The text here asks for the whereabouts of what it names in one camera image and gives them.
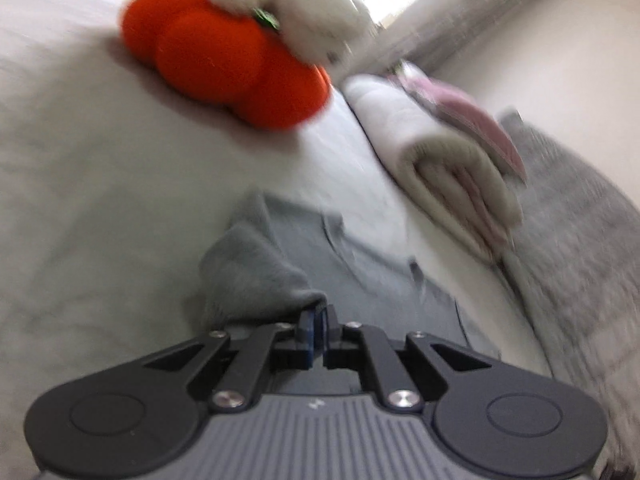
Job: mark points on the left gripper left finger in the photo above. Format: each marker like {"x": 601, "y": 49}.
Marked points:
{"x": 230, "y": 374}

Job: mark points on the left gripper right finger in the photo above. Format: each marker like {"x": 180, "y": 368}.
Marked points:
{"x": 417, "y": 373}

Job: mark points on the grey knit sweater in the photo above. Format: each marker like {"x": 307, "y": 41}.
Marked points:
{"x": 278, "y": 257}

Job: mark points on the folded white pink duvet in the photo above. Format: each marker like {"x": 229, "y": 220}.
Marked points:
{"x": 443, "y": 170}

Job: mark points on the grey quilted bedspread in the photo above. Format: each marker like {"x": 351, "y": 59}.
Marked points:
{"x": 575, "y": 261}

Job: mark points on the white bed sheet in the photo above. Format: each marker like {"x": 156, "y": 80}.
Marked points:
{"x": 113, "y": 187}

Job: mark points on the pink pillow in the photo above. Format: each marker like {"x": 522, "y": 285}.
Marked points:
{"x": 456, "y": 108}

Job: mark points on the orange plush pumpkin cushion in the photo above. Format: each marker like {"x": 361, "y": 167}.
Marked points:
{"x": 216, "y": 58}

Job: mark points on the white plush dog toy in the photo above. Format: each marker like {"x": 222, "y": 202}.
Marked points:
{"x": 316, "y": 32}

